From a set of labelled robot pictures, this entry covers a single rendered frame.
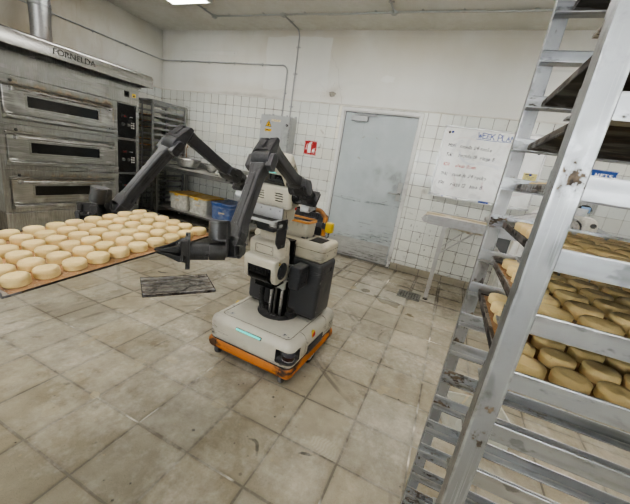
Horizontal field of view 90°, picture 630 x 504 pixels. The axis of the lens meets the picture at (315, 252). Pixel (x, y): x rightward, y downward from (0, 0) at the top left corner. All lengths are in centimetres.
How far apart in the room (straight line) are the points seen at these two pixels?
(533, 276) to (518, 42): 434
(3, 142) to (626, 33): 441
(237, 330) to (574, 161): 185
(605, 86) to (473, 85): 413
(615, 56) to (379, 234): 426
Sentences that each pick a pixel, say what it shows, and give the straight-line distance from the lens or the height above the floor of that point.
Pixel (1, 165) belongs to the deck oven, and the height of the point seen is 79.
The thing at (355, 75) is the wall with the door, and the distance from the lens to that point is 486.
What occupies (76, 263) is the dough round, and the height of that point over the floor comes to 98.
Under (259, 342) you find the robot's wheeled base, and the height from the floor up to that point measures 23.
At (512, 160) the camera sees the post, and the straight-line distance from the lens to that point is 91.
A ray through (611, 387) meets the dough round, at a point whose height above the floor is 106.
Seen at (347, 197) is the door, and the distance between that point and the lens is 471.
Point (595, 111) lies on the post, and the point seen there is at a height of 140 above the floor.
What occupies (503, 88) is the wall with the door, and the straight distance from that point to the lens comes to 459.
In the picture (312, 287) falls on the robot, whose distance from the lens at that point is 205.
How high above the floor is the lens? 130
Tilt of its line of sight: 16 degrees down
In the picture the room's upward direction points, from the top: 9 degrees clockwise
